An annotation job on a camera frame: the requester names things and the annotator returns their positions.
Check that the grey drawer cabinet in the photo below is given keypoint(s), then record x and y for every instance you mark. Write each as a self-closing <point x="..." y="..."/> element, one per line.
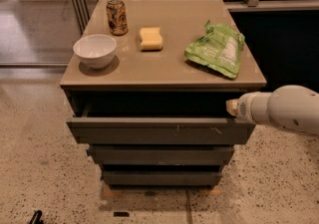
<point x="160" y="83"/>

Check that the grey top drawer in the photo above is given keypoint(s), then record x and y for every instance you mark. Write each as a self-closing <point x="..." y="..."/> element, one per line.
<point x="159" y="130"/>

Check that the grey middle drawer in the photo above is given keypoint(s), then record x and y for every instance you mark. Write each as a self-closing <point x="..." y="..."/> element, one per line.
<point x="161" y="155"/>

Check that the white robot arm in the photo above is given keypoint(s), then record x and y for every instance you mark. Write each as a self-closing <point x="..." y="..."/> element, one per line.
<point x="291" y="108"/>

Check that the green chip bag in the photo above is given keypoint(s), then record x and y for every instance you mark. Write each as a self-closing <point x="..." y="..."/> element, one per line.
<point x="218" y="49"/>

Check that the black object on floor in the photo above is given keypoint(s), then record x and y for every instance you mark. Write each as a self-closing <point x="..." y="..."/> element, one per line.
<point x="36" y="218"/>

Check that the yellow sponge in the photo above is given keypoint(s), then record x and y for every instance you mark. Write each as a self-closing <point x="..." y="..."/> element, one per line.
<point x="151" y="39"/>

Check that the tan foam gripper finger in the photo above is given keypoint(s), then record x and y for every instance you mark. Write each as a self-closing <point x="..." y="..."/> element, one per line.
<point x="232" y="107"/>

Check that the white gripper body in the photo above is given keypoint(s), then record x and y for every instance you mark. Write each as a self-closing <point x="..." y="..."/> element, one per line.
<point x="243" y="109"/>

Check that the orange patterned soda can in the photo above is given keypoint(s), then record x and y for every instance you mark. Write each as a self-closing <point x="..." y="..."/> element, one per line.
<point x="117" y="17"/>

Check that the grey drawer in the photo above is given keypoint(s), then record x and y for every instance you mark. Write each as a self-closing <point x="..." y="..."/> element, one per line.
<point x="161" y="155"/>
<point x="157" y="178"/>
<point x="159" y="130"/>

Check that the grey bottom drawer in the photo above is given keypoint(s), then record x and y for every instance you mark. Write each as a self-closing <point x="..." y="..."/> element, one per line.
<point x="157" y="178"/>

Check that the white ceramic bowl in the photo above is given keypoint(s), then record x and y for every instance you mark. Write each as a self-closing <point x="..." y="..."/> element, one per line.
<point x="95" y="51"/>

